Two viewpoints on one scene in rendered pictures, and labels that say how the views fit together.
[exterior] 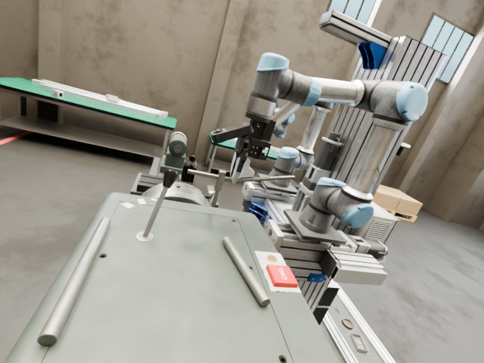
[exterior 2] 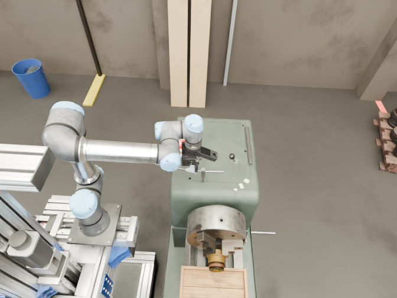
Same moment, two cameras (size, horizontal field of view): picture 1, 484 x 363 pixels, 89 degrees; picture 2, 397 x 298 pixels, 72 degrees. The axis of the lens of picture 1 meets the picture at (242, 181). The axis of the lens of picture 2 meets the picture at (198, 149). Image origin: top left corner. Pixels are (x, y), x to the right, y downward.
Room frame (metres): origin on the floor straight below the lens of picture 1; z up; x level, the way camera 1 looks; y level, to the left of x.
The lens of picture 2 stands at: (1.43, 0.29, 2.50)
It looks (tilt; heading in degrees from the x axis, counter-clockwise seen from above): 51 degrees down; 199
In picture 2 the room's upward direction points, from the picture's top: 3 degrees clockwise
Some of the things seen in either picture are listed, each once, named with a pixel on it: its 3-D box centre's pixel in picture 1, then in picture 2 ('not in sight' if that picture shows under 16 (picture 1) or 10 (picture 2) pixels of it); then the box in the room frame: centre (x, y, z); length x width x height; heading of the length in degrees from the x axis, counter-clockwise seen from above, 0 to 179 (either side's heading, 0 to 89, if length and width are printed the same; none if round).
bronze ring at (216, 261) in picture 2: not in sight; (216, 260); (0.97, 0.25, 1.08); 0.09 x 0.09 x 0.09; 19
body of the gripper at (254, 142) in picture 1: (254, 136); (191, 152); (0.71, 0.01, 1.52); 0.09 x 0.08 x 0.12; 110
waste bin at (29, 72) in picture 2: not in sight; (34, 78); (-0.60, -2.74, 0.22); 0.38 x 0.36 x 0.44; 108
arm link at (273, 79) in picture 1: (270, 78); (192, 129); (0.71, 0.01, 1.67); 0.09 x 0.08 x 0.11; 117
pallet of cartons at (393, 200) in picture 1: (384, 199); not in sight; (5.96, -3.49, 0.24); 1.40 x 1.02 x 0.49; 108
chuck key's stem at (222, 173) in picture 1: (217, 188); (202, 175); (0.69, 0.06, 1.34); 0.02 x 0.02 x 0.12
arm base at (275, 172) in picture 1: (280, 175); not in sight; (1.52, -0.22, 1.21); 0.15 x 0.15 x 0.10
